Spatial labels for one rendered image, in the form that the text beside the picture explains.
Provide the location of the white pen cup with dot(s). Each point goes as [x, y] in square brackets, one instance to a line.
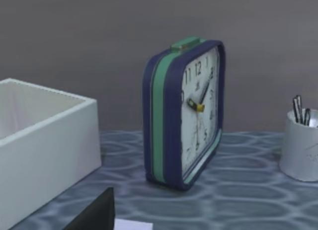
[299, 150]

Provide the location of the white open box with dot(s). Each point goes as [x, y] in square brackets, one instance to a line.
[47, 150]

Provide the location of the white paper sheet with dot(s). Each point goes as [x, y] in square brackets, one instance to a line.
[134, 225]

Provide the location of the black and silver pen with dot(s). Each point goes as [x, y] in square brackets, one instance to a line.
[306, 116]
[297, 108]

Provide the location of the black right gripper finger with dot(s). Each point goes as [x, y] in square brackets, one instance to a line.
[98, 211]

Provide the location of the blue and green alarm clock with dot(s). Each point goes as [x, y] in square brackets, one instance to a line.
[174, 110]

